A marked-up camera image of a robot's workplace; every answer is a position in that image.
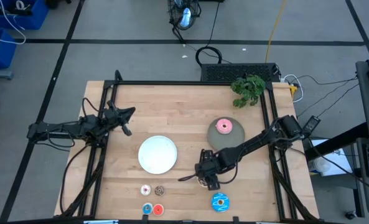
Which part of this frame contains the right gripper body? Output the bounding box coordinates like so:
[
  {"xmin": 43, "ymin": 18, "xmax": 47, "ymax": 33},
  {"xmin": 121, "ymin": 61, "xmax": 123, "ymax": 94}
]
[{"xmin": 196, "ymin": 155, "xmax": 223, "ymax": 181}]

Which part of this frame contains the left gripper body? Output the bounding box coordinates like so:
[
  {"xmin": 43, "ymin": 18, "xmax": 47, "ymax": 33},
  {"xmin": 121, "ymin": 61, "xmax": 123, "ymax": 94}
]
[{"xmin": 103, "ymin": 107, "xmax": 120, "ymax": 127}]

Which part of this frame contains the large chocolate iced donut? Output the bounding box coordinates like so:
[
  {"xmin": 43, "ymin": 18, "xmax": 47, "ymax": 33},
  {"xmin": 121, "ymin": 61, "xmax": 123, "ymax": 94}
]
[{"xmin": 197, "ymin": 175, "xmax": 209, "ymax": 189}]

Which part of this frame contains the large blue iced donut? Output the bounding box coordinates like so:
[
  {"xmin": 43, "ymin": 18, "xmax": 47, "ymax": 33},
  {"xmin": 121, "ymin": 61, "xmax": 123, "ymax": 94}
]
[{"xmin": 210, "ymin": 192, "xmax": 231, "ymax": 213}]

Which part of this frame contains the large pink iced donut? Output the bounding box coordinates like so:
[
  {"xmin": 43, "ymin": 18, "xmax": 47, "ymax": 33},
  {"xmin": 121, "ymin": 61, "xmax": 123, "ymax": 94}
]
[{"xmin": 215, "ymin": 118, "xmax": 234, "ymax": 136}]

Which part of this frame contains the small blue iced donut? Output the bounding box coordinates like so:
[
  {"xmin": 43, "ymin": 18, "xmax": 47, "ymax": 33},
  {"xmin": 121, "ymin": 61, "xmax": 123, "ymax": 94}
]
[{"xmin": 141, "ymin": 202, "xmax": 154, "ymax": 215}]

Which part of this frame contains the grey round plate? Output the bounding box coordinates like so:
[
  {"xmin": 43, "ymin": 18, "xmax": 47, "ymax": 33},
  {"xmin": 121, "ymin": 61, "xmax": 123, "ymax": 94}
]
[{"xmin": 207, "ymin": 116, "xmax": 246, "ymax": 151}]

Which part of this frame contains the white round plate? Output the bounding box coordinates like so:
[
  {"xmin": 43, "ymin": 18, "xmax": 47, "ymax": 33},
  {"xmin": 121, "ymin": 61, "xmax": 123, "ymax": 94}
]
[{"xmin": 138, "ymin": 134, "xmax": 179, "ymax": 175}]

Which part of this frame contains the small red iced donut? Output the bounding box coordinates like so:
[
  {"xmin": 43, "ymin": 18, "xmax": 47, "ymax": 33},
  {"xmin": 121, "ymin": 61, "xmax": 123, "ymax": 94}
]
[{"xmin": 152, "ymin": 203, "xmax": 165, "ymax": 217}]

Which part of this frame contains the green potted plant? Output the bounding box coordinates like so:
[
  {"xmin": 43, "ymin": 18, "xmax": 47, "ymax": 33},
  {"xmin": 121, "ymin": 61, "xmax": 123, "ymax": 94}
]
[{"xmin": 230, "ymin": 73, "xmax": 267, "ymax": 109}]

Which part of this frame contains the black power adapter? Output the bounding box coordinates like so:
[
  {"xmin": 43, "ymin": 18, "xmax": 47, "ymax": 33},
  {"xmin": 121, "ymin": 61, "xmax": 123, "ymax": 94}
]
[{"xmin": 301, "ymin": 115, "xmax": 322, "ymax": 133}]

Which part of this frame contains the black floor fan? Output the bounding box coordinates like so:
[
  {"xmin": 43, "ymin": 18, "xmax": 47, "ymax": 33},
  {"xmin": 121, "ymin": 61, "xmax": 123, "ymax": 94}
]
[{"xmin": 167, "ymin": 0, "xmax": 202, "ymax": 31}]

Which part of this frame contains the blue plastic bin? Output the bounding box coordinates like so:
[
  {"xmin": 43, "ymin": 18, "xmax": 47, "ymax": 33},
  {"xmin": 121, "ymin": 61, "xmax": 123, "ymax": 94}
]
[
  {"xmin": 0, "ymin": 28, "xmax": 17, "ymax": 70},
  {"xmin": 0, "ymin": 0, "xmax": 50, "ymax": 31}
]

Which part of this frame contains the white paper sheet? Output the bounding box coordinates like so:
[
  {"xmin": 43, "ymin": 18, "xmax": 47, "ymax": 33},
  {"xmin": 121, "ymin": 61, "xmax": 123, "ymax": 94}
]
[{"xmin": 307, "ymin": 139, "xmax": 353, "ymax": 177}]

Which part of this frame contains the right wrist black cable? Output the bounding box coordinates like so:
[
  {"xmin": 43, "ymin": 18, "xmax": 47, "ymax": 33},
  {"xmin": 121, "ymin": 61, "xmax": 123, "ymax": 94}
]
[{"xmin": 177, "ymin": 173, "xmax": 201, "ymax": 182}]

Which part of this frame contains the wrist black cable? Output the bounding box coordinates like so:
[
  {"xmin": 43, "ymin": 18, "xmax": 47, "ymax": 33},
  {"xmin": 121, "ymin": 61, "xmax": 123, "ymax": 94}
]
[
  {"xmin": 81, "ymin": 97, "xmax": 101, "ymax": 121},
  {"xmin": 177, "ymin": 173, "xmax": 201, "ymax": 182}
]

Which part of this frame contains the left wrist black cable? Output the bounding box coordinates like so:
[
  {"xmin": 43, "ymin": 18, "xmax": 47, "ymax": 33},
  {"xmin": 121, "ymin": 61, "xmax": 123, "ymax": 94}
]
[{"xmin": 81, "ymin": 97, "xmax": 101, "ymax": 121}]

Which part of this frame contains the black aluminium table frame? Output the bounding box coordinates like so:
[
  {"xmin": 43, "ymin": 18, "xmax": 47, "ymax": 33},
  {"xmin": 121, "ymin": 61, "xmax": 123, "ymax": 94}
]
[{"xmin": 59, "ymin": 69, "xmax": 320, "ymax": 223}]

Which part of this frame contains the long black arm cable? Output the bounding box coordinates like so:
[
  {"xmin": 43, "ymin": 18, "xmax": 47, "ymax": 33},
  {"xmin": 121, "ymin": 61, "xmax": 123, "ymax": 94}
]
[{"xmin": 58, "ymin": 143, "xmax": 91, "ymax": 215}]

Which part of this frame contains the black hanging cable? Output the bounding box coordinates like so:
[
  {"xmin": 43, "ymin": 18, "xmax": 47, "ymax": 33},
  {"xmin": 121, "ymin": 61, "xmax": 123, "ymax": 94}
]
[{"xmin": 195, "ymin": 0, "xmax": 224, "ymax": 67}]

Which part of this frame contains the white cable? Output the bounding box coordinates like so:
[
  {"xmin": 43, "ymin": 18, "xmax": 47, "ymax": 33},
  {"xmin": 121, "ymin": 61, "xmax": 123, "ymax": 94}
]
[
  {"xmin": 0, "ymin": 0, "xmax": 27, "ymax": 45},
  {"xmin": 282, "ymin": 73, "xmax": 306, "ymax": 103}
]

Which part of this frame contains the yellow hanging cable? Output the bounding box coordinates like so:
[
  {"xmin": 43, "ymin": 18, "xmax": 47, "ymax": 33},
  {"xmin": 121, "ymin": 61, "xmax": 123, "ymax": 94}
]
[{"xmin": 264, "ymin": 0, "xmax": 287, "ymax": 63}]

